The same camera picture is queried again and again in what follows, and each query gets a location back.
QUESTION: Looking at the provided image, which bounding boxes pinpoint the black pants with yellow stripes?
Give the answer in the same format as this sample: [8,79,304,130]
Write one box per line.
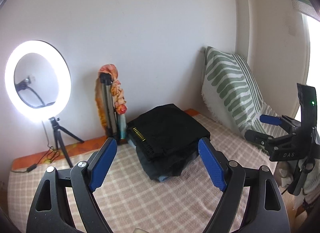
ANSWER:
[127,104,210,161]

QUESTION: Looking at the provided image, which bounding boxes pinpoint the right gloved hand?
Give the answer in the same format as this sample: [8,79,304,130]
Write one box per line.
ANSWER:
[274,159,319,206]

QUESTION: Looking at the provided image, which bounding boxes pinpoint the beige plaid bed cover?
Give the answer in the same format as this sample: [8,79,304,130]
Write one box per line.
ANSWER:
[8,114,276,232]

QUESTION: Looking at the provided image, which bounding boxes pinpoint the green striped white pillow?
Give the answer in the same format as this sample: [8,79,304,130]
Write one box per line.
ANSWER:
[201,46,287,137]

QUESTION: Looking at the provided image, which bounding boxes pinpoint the stack of folded dark clothes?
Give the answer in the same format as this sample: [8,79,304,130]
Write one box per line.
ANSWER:
[128,139,199,182]

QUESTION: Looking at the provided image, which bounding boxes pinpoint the folded silver tripod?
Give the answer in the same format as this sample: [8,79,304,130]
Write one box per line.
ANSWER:
[99,73,120,142]

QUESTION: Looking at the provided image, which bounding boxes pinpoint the small black tripod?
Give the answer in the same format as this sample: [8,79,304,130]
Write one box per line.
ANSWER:
[49,117,84,168]

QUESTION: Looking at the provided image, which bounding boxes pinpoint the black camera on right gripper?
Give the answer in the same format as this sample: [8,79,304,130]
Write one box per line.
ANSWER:
[287,83,319,196]

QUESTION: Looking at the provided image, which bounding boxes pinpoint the black power cable with switch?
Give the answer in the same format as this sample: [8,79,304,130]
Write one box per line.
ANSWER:
[10,121,62,173]

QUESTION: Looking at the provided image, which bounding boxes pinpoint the white ring light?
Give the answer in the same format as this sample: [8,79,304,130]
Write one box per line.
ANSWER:
[4,40,72,124]

